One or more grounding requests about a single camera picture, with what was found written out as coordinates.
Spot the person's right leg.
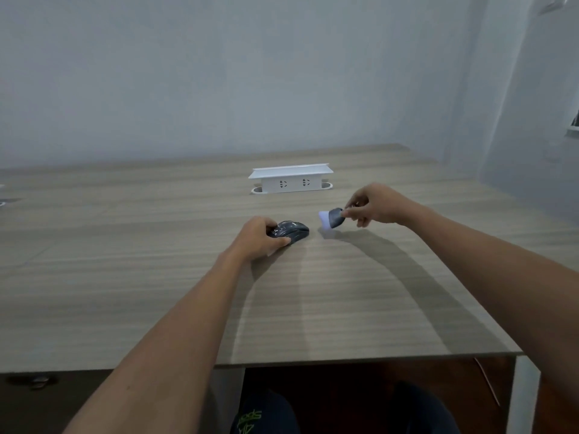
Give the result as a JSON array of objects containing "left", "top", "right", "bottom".
[{"left": 390, "top": 381, "right": 460, "bottom": 434}]

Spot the person's right hand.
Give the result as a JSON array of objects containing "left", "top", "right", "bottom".
[{"left": 341, "top": 183, "right": 416, "bottom": 228}]

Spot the person's left hand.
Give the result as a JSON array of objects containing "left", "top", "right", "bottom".
[{"left": 224, "top": 216, "right": 292, "bottom": 263}]

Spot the white table leg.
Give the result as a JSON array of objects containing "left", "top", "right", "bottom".
[
  {"left": 506, "top": 355, "right": 542, "bottom": 434},
  {"left": 199, "top": 367, "right": 246, "bottom": 434}
]

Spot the thin cable under table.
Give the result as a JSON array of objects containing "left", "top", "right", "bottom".
[{"left": 473, "top": 358, "right": 502, "bottom": 407}]

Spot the person's left leg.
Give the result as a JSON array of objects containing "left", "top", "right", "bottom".
[{"left": 230, "top": 389, "right": 300, "bottom": 434}]

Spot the person's right forearm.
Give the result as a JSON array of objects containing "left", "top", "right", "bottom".
[{"left": 403, "top": 201, "right": 579, "bottom": 403}]

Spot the black computer mouse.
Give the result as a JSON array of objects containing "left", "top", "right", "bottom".
[{"left": 267, "top": 220, "right": 310, "bottom": 244}]

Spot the white desktop power socket box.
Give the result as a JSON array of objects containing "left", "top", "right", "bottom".
[{"left": 248, "top": 163, "right": 334, "bottom": 195}]

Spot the person's left forearm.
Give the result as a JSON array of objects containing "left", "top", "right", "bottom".
[{"left": 63, "top": 248, "right": 254, "bottom": 434}]

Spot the person's leg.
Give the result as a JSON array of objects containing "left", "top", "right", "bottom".
[
  {"left": 230, "top": 389, "right": 300, "bottom": 434},
  {"left": 390, "top": 381, "right": 460, "bottom": 434}
]

